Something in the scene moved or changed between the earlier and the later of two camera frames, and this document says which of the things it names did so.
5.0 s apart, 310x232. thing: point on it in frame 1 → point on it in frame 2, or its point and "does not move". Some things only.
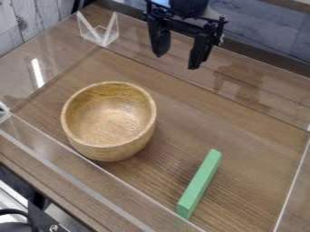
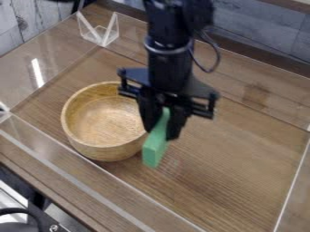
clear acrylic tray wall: (176, 149) does not move
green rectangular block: (187, 204) → (156, 140)
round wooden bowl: (108, 118) does not move
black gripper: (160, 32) → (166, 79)
